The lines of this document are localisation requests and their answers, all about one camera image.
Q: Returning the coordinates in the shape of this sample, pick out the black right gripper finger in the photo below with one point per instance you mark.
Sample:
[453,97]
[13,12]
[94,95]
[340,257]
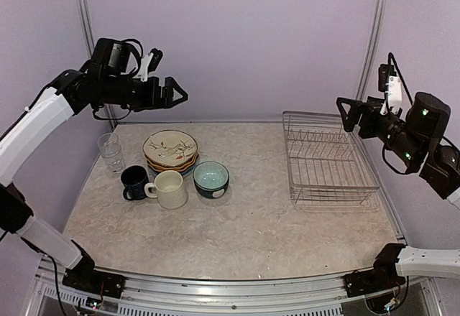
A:
[348,106]
[349,119]

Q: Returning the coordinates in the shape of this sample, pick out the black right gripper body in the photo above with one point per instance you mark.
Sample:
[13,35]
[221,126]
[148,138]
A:
[371,129]

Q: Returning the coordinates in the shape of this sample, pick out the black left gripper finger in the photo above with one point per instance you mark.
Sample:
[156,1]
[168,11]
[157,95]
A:
[171,87]
[170,102]

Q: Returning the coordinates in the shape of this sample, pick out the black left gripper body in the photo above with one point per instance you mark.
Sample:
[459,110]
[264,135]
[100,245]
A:
[136,99]

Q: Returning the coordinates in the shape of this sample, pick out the cream bird pattern plate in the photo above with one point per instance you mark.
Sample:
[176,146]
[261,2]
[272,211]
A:
[170,147]

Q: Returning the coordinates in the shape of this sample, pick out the large clear glass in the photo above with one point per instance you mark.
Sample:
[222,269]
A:
[113,167]

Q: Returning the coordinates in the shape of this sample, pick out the small clear glass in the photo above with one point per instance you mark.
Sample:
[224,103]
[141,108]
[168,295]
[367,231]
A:
[111,151]

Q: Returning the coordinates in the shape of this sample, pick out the yellow polka dot plate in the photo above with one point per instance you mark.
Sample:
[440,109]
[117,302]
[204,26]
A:
[158,170]

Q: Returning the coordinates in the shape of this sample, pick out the blue polka dot plate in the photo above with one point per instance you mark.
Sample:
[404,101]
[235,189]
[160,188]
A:
[188,171]

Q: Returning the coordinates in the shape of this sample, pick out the light green bowl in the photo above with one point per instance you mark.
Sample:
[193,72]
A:
[210,175]

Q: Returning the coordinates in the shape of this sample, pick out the dark blue mug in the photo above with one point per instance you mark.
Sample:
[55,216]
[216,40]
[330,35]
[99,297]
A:
[134,178]

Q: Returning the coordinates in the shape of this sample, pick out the white mug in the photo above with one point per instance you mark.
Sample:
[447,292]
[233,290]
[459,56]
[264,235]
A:
[168,189]

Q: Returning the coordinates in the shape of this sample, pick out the teal white bowl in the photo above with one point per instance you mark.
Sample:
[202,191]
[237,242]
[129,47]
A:
[212,193]

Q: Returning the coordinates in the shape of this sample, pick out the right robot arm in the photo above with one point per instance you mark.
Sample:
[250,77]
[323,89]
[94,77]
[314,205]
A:
[416,140]

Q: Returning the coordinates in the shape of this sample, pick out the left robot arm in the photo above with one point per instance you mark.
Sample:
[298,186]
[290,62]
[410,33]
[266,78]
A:
[118,73]

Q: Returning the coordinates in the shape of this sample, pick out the back aluminium rail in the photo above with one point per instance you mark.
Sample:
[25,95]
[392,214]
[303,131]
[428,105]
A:
[251,121]

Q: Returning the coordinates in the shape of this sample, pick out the aluminium rail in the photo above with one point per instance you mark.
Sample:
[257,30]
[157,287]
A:
[251,121]
[143,294]

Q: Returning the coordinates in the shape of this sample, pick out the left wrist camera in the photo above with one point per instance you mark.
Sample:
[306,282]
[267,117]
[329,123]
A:
[149,64]

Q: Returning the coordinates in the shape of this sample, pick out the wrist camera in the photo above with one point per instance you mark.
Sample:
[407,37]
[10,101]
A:
[390,84]
[149,64]

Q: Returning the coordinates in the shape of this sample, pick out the right aluminium post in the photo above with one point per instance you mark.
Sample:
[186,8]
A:
[372,45]

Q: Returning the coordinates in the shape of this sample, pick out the aluminium post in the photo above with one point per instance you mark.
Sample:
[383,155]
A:
[84,14]
[372,45]

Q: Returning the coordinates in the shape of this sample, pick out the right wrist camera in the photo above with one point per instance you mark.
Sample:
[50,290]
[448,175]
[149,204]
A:
[390,84]

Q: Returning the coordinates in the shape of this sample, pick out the wire dish rack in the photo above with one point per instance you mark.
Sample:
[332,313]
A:
[326,170]

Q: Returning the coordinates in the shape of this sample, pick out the left aluminium post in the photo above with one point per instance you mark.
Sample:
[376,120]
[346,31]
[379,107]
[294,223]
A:
[84,14]

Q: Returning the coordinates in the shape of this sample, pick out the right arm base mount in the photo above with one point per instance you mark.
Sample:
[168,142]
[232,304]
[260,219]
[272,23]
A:
[373,276]

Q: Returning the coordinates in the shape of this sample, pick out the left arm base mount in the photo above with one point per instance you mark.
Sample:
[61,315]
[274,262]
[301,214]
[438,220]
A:
[85,277]

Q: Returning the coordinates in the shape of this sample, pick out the front aluminium rail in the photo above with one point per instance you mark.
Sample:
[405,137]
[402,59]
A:
[143,294]

